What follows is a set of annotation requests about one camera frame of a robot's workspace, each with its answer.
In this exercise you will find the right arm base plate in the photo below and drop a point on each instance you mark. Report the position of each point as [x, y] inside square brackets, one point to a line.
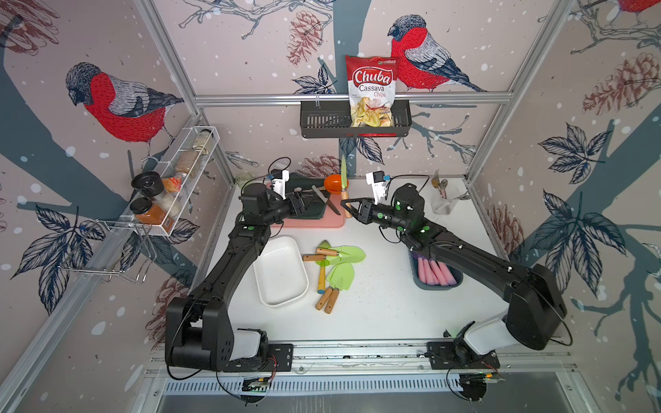
[448, 354]

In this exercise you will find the dark green cloth napkin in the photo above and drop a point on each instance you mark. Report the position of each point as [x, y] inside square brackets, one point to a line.
[315, 208]

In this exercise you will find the purple shovel pink handle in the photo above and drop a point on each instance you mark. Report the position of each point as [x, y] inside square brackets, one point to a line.
[445, 275]
[433, 275]
[422, 270]

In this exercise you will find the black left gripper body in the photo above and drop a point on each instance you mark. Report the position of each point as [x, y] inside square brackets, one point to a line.
[290, 206]

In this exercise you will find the orange plastic bowl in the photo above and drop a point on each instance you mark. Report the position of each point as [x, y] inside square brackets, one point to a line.
[336, 184]

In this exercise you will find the green shovel yellow handle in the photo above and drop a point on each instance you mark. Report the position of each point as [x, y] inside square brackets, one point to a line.
[324, 245]

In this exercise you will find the clear glass with cutlery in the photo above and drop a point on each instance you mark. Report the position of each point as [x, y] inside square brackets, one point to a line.
[447, 194]

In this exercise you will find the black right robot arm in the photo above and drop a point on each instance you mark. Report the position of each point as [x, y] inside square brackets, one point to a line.
[535, 305]

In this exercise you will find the black lid spice jar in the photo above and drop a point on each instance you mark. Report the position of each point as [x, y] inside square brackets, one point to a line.
[149, 183]

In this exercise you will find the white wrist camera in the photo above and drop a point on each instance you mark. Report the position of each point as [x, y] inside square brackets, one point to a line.
[278, 179]
[378, 182]

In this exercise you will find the teal storage tray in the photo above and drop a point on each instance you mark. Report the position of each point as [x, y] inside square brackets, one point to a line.
[458, 275]

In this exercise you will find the Chuba cassava chips bag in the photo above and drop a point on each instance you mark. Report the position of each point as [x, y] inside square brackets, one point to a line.
[371, 90]

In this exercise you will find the white wire spice rack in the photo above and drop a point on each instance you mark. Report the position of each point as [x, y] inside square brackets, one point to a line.
[180, 175]

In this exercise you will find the black wire wall basket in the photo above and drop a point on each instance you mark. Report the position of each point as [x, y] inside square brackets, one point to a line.
[326, 120]

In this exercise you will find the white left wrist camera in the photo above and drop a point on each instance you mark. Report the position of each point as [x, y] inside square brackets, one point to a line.
[278, 179]

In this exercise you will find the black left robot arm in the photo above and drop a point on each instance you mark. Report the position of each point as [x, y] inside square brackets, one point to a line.
[199, 333]

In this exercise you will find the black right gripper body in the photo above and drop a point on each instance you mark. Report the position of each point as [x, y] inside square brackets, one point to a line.
[383, 216]

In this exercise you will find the small green glass cup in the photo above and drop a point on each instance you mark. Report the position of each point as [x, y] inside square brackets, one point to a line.
[242, 178]

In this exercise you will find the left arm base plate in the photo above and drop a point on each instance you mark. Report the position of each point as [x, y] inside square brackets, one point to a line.
[278, 357]

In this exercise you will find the green shovel wooden handle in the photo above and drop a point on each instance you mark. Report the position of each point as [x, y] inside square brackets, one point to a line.
[344, 175]
[343, 254]
[341, 279]

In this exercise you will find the white handled knife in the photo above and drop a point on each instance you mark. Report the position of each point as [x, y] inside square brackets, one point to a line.
[325, 200]

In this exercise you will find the pink cutting board tray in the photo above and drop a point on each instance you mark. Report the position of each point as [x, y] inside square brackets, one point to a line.
[329, 220]

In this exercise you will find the white storage tray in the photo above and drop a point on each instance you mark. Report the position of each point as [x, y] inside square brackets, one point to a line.
[281, 277]

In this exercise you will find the orange spice jar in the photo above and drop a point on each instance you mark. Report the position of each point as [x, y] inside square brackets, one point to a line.
[149, 213]

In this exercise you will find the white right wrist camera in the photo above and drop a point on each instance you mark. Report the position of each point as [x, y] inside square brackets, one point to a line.
[378, 182]

